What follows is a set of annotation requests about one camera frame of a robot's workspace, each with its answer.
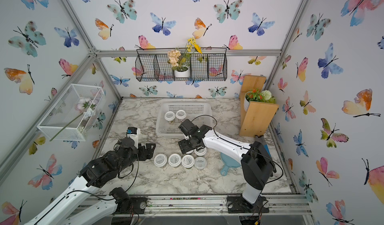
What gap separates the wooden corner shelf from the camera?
811 millimetres

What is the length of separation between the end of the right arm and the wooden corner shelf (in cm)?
34

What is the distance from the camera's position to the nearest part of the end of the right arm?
0.60 meters
